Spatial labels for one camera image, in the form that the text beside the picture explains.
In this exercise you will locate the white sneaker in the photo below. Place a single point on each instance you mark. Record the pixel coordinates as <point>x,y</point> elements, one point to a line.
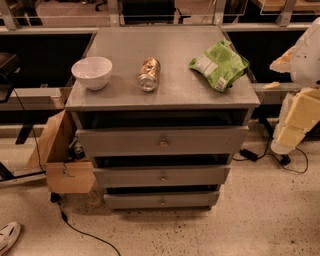
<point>9,234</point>

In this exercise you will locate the white ceramic bowl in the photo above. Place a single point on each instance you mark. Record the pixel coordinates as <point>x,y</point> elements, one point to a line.
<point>93,72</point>

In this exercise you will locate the grey bottom drawer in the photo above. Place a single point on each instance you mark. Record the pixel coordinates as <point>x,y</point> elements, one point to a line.
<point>161,200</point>

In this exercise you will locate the green snack bag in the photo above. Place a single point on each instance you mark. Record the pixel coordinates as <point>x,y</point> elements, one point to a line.
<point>220,65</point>

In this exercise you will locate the grey top drawer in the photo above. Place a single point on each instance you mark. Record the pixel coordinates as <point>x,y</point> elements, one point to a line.
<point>161,141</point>

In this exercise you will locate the grey three-drawer cabinet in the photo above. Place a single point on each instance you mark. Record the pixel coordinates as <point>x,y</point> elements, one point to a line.
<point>183,98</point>

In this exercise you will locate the golden aluminium can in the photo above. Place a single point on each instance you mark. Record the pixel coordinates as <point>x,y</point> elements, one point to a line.
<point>149,75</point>

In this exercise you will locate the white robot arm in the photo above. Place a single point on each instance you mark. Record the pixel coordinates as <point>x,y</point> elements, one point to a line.
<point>305,60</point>

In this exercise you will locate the brown cardboard box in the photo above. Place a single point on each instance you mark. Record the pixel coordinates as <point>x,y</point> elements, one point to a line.
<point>52,154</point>

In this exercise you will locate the grey drawer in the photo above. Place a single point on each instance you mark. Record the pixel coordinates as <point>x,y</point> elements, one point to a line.
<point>161,200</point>
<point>161,141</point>
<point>161,176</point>

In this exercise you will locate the yellow foam scrap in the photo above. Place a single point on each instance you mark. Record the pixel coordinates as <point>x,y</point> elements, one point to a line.
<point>272,85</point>

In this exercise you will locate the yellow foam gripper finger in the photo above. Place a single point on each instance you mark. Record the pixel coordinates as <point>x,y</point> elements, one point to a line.
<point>298,115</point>
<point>283,63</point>

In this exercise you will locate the grey middle drawer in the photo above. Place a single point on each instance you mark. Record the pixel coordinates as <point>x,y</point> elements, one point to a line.
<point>161,176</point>

